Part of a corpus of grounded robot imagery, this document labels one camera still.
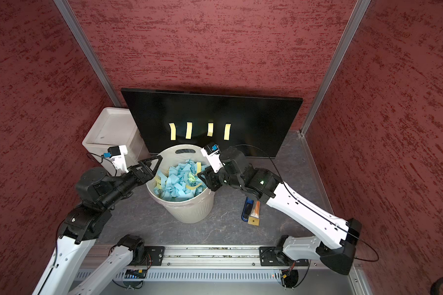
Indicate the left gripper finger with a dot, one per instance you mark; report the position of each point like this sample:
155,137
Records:
143,163
153,165

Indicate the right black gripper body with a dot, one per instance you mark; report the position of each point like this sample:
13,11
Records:
218,179

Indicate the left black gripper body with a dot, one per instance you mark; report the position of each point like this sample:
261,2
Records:
133,178

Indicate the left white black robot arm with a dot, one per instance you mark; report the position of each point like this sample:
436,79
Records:
99,193

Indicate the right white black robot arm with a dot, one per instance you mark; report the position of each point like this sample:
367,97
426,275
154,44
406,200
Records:
334,239

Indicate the black flat monitor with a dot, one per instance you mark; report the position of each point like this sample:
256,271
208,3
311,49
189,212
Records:
259,125

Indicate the blue paper scraps pile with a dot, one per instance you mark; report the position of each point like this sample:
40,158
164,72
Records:
171,185

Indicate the blue utility knife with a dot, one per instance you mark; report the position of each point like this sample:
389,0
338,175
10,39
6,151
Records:
247,209

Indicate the white styrofoam box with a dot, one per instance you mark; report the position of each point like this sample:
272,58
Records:
114,127

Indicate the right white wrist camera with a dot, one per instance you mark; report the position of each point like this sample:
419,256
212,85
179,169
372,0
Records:
212,153

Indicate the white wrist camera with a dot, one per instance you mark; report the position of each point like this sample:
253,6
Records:
116,155
212,153

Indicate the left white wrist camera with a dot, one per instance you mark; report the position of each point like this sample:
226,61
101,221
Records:
116,155

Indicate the orange handled scraper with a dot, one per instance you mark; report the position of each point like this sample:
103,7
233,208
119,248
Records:
254,217

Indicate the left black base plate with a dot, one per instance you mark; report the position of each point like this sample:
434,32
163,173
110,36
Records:
148,256

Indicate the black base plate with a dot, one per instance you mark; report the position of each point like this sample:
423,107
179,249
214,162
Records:
270,256
148,256

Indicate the aluminium mounting rail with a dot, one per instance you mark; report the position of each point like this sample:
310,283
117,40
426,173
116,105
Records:
216,257

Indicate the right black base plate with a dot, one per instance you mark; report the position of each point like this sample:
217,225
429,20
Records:
270,256

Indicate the white perforated cable duct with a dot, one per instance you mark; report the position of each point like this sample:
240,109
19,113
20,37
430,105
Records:
204,275

